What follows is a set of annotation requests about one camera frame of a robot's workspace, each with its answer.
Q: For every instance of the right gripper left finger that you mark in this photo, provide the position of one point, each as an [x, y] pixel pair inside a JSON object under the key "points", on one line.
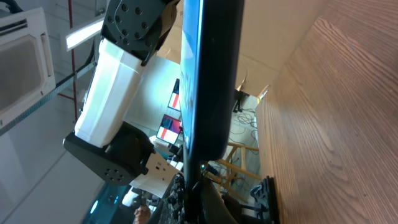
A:
{"points": [[171, 209]]}

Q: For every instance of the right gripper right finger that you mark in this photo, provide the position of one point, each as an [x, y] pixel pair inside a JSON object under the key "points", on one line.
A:
{"points": [[208, 206]]}

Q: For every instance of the smartphone with blue screen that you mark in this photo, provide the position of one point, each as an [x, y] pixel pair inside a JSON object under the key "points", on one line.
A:
{"points": [[209, 58]]}

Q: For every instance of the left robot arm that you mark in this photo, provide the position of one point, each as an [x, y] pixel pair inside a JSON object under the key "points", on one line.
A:
{"points": [[121, 154]]}

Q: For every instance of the wooden stool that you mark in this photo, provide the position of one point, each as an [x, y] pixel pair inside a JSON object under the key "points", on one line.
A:
{"points": [[224, 171]]}

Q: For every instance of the computer monitors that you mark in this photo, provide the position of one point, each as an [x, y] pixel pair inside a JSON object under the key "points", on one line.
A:
{"points": [[170, 127]]}

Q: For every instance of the ceiling light panel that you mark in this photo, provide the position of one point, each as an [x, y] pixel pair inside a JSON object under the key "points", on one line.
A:
{"points": [[81, 33]]}

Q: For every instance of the ceiling air conditioner unit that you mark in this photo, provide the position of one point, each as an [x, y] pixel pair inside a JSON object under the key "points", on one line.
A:
{"points": [[26, 62]]}

